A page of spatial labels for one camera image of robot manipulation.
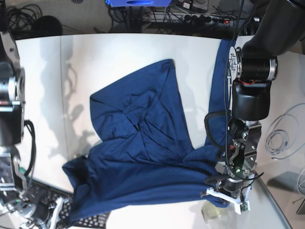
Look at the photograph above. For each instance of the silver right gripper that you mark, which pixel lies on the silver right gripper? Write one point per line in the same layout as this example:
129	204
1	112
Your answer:
14	186

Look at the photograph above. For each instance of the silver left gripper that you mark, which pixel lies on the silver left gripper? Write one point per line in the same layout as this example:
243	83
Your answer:
241	158

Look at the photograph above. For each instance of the dark blue t-shirt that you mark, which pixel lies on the dark blue t-shirt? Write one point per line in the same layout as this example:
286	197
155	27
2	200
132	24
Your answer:
146	155

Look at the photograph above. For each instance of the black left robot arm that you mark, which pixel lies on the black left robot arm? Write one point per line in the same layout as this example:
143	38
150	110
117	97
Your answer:
251	69

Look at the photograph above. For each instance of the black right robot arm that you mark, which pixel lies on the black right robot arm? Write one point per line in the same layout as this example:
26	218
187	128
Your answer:
12	101

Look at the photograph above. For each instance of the green tape roll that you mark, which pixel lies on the green tape roll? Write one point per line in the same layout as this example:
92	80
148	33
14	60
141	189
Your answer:
22	170

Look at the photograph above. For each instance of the clear glass jar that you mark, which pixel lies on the clear glass jar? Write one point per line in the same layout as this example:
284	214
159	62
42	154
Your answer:
218	218

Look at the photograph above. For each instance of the blue box with hole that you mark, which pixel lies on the blue box with hole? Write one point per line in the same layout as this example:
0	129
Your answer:
138	3

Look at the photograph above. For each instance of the black round stool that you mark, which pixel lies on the black round stool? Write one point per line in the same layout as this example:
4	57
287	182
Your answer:
47	26

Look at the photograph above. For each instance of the white camera bracket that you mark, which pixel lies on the white camera bracket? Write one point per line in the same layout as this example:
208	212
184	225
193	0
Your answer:
240	203
42	216

